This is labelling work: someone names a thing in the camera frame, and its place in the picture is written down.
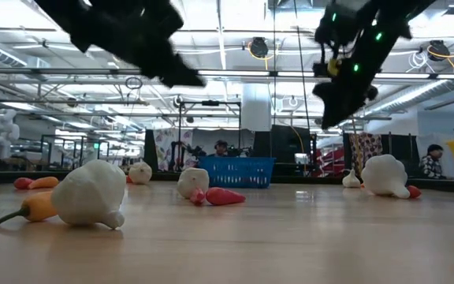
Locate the red storage rack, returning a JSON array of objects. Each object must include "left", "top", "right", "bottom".
[{"left": 316, "top": 148, "right": 347, "bottom": 178}]

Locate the orange toy pepper green stem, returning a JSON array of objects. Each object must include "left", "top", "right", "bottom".
[{"left": 0, "top": 190, "right": 58, "bottom": 226}]

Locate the white humanoid figure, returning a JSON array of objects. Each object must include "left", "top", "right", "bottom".
[{"left": 0, "top": 108, "right": 21, "bottom": 159}]

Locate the yellow hanging cable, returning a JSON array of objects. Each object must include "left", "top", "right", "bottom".
[{"left": 351, "top": 118, "right": 365, "bottom": 177}]

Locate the small red toy mushroom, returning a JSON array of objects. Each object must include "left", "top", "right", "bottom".
[{"left": 189, "top": 188, "right": 207, "bottom": 206}]

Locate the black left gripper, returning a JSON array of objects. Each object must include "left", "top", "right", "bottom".
[{"left": 84, "top": 0, "right": 207, "bottom": 88}]

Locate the black divider panel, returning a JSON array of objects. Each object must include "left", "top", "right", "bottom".
[{"left": 270, "top": 125, "right": 317, "bottom": 177}]

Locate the orange carrot piece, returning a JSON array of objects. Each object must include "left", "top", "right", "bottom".
[
  {"left": 28, "top": 176, "right": 61, "bottom": 190},
  {"left": 13, "top": 177, "right": 35, "bottom": 190}
]

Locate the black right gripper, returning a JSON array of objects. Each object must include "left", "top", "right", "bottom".
[{"left": 313, "top": 23, "right": 393, "bottom": 130}]

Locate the small white toy garlic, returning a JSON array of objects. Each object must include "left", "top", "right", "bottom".
[{"left": 341, "top": 168, "right": 362, "bottom": 189}]

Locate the patterned hanging cloth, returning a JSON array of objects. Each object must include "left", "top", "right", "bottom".
[{"left": 348, "top": 132, "right": 384, "bottom": 169}]

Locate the person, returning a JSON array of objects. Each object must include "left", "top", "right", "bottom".
[
  {"left": 210, "top": 139, "right": 230, "bottom": 158},
  {"left": 419, "top": 144, "right": 447, "bottom": 181}
]

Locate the black hanging cable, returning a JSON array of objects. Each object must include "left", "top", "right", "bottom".
[{"left": 292, "top": 0, "right": 313, "bottom": 161}]

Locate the blue plastic basket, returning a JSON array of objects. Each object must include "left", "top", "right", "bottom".
[{"left": 198, "top": 156, "right": 277, "bottom": 189}]

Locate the black background stand frame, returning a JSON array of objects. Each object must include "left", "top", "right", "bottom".
[{"left": 177, "top": 100, "right": 242, "bottom": 166}]

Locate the large white toy garlic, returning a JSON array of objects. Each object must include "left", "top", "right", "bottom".
[
  {"left": 360, "top": 154, "right": 411, "bottom": 200},
  {"left": 50, "top": 159, "right": 128, "bottom": 231}
]

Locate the black ceiling cable reel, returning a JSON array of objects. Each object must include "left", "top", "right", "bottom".
[
  {"left": 247, "top": 36, "right": 270, "bottom": 60},
  {"left": 419, "top": 39, "right": 452, "bottom": 62}
]

